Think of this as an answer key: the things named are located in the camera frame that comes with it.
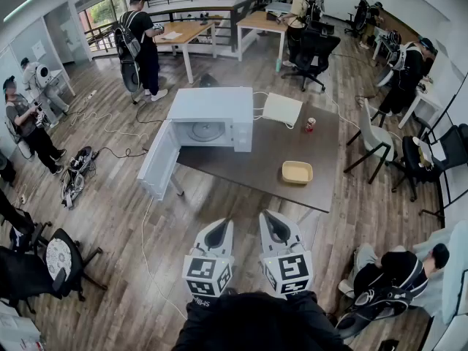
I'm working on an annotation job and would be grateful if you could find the white chair with black legs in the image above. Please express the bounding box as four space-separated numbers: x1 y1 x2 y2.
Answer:
343 98 396 185

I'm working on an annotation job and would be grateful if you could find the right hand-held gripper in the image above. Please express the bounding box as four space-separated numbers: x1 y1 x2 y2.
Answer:
258 211 314 301

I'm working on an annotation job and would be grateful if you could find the white flat box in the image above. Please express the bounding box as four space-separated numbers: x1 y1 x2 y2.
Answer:
252 91 304 129

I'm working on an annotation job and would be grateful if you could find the black floor cable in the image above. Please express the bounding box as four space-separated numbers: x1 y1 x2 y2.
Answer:
97 99 170 159

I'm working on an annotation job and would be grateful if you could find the black mesh office chair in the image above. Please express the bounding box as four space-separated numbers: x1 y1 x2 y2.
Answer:
280 20 341 93

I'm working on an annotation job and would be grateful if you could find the white floor cable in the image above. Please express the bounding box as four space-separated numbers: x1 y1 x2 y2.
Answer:
67 110 150 150

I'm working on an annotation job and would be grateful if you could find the person's right forearm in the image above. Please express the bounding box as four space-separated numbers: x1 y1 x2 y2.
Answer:
288 290 332 331

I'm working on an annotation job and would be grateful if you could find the black bag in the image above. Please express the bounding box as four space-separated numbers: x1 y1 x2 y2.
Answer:
199 73 221 88

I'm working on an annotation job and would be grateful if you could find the pile of gear and cables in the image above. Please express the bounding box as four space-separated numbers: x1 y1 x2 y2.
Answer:
59 145 98 210

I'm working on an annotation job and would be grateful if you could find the black and grey backpack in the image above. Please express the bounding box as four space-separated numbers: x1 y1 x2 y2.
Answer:
113 11 143 94

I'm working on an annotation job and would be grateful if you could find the white microwave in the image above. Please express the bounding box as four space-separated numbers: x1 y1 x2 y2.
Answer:
137 87 254 201

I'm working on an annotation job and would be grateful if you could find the wooden desk with white legs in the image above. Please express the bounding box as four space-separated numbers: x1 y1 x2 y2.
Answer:
154 19 217 84
236 10 290 62

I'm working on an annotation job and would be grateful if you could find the person's left forearm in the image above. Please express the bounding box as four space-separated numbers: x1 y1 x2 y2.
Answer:
184 291 226 331

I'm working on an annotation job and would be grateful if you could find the round patterned seat cushion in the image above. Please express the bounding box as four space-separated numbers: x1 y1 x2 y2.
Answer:
45 237 72 282

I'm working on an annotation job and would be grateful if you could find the long white cable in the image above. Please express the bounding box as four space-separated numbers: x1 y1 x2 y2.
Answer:
321 88 363 132

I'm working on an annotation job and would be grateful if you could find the person's black-clothed body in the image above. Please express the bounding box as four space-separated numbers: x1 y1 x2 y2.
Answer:
171 290 352 351

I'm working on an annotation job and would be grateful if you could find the small white table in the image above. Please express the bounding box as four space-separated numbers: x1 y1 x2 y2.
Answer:
46 69 77 97

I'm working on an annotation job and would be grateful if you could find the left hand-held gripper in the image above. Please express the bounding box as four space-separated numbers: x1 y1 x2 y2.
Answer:
181 217 235 300

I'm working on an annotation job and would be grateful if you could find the thin white cable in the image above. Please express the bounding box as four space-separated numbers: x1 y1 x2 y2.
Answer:
140 195 188 321

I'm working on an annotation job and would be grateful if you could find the black swivel chair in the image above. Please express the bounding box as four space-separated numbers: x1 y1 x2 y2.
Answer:
0 205 53 252

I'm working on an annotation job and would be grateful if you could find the black chair holding papers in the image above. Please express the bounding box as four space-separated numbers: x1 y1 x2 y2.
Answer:
390 122 468 203

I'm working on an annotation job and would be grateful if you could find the yellow plastic bowl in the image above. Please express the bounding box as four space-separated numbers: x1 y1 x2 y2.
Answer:
281 160 314 186

